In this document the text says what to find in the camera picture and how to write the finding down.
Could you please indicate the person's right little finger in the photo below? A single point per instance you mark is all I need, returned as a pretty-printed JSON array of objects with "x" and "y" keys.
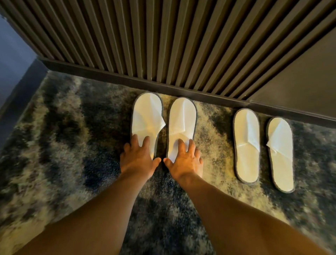
[{"x": 201, "y": 163}]

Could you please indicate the person's left thumb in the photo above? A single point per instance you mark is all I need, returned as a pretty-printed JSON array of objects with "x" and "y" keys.
[{"x": 157, "y": 161}]

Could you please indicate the person's left little finger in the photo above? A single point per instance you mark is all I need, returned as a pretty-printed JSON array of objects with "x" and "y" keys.
[{"x": 122, "y": 157}]

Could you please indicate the person's right thumb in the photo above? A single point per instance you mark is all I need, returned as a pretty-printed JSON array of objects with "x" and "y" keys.
[{"x": 168, "y": 162}]

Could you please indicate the white disposable slipper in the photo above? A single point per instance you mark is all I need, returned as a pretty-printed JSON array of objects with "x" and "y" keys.
[
  {"x": 280, "y": 157},
  {"x": 182, "y": 118},
  {"x": 147, "y": 115},
  {"x": 246, "y": 147}
]

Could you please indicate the person's right hand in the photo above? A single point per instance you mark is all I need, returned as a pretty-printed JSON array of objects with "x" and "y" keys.
[{"x": 187, "y": 165}]

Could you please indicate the person's right middle finger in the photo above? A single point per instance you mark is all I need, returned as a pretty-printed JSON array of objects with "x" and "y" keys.
[{"x": 191, "y": 147}]

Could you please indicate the dark brown baseboard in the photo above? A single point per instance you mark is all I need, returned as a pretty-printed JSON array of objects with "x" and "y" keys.
[{"x": 183, "y": 90}]

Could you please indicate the person's left forearm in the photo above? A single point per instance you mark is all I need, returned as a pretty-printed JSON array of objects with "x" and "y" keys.
[{"x": 91, "y": 218}]

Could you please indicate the person's right forearm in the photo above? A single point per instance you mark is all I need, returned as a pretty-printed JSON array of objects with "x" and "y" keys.
[{"x": 241, "y": 220}]

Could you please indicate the person's left hand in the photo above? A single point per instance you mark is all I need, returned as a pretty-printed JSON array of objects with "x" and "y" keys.
[{"x": 137, "y": 164}]

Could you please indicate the brown slatted wooden panel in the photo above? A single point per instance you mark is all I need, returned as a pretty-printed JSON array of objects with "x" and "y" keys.
[{"x": 168, "y": 39}]

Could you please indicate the person's left middle finger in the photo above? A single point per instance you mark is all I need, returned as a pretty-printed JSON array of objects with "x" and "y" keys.
[{"x": 135, "y": 143}]

